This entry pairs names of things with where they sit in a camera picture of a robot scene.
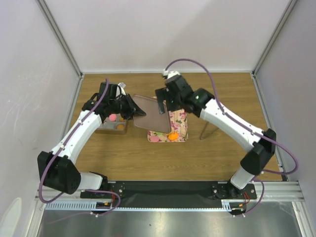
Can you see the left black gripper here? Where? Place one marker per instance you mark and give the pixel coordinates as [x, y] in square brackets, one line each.
[132, 108]

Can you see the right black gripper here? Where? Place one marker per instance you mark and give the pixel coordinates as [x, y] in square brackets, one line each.
[163, 94]

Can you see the metal tin lid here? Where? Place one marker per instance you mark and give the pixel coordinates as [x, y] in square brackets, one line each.
[153, 120]

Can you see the pink cookie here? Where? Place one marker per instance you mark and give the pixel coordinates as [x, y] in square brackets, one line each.
[154, 139]
[113, 117]

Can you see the metal serving tongs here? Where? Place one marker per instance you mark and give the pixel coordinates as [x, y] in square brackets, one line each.
[205, 133]

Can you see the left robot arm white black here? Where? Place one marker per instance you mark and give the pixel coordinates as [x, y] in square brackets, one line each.
[57, 168]

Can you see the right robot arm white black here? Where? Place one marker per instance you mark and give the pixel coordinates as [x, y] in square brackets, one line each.
[258, 144]

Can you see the metal cookie tin box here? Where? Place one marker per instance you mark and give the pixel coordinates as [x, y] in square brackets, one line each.
[109, 127]

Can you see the orange fish cookie bottom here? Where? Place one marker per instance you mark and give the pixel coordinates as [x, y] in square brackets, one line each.
[173, 136]

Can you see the floral rectangular tray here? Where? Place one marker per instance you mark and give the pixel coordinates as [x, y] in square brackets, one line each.
[179, 124]

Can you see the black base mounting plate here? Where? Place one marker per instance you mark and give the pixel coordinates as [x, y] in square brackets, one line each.
[177, 194]

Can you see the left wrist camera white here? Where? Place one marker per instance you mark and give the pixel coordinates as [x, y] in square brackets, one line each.
[120, 89]

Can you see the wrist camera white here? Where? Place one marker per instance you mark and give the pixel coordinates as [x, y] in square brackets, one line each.
[168, 74]
[120, 89]

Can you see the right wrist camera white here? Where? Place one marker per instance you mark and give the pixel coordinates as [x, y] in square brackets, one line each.
[168, 74]

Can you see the grey cable duct right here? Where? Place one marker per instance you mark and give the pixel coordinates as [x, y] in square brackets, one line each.
[230, 205]

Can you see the grey cable duct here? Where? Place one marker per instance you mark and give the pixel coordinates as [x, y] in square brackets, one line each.
[230, 205]
[80, 205]

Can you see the aluminium frame post left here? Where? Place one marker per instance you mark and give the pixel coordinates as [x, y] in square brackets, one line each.
[59, 35]

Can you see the aluminium frame post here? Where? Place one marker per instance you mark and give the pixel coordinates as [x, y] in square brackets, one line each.
[59, 35]
[288, 10]

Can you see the grey cable duct left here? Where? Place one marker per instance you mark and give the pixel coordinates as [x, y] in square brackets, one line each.
[80, 205]

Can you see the aluminium frame post right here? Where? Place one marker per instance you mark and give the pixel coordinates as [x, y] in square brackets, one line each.
[288, 10]

